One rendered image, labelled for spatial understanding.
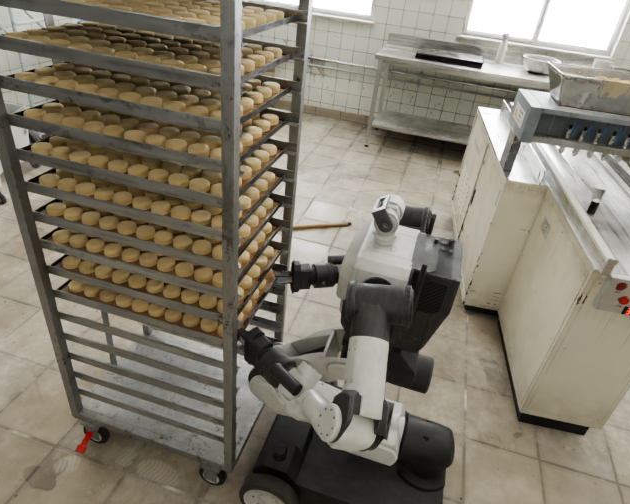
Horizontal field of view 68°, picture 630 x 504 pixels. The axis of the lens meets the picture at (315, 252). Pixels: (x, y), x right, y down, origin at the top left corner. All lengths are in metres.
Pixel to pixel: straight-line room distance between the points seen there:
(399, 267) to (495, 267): 1.47
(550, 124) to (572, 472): 1.47
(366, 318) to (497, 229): 1.54
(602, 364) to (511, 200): 0.82
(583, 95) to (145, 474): 2.31
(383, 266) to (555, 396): 1.24
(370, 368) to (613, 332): 1.21
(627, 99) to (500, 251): 0.85
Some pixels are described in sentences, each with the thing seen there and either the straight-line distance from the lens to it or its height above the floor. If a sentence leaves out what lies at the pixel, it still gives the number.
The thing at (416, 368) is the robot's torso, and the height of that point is 0.64.
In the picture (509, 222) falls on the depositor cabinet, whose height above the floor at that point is 0.63.
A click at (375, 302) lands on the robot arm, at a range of 1.07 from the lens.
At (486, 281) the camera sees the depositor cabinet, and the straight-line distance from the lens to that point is 2.66.
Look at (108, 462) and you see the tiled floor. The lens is 2.04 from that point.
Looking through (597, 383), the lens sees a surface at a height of 0.34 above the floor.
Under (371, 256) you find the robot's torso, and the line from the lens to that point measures 1.20.
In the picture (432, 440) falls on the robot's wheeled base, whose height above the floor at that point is 0.35.
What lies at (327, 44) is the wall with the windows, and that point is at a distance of 5.54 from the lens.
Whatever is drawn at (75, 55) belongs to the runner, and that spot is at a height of 1.41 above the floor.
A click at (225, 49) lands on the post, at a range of 0.97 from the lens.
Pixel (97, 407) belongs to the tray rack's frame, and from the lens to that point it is 2.01.
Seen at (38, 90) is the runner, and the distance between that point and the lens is 1.31.
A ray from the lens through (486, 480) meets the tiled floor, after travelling 2.13.
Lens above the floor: 1.66
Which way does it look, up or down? 33 degrees down
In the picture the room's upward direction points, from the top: 7 degrees clockwise
